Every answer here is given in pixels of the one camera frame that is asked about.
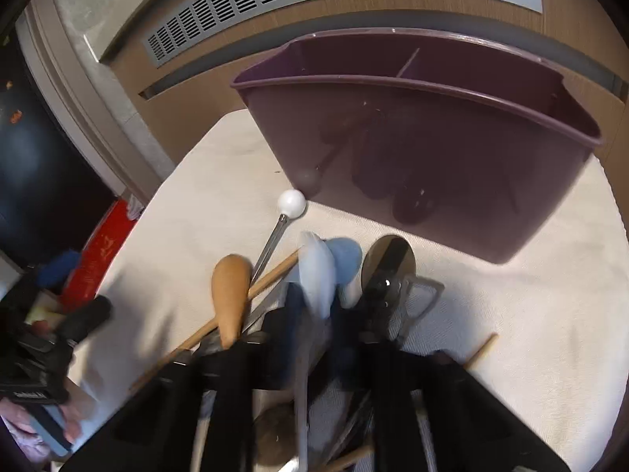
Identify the black metal peeler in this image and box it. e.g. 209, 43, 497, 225
338, 274, 446, 472

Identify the wooden chopstick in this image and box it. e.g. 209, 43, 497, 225
128, 248, 301, 395
318, 332, 499, 472

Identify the wooden spoon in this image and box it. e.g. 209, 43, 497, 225
211, 254, 252, 350

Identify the dark metal spoon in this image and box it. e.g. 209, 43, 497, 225
356, 234, 416, 338

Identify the white ball handle metal spoon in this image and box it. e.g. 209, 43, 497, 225
242, 189, 307, 331

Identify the grey blue plastic spoon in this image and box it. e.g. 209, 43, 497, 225
326, 238, 362, 309

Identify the person's left hand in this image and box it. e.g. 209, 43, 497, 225
1, 321, 96, 470

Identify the white table cloth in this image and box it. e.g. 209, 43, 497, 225
70, 110, 628, 471

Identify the dark purple utensil caddy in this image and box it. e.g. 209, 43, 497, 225
232, 29, 601, 264

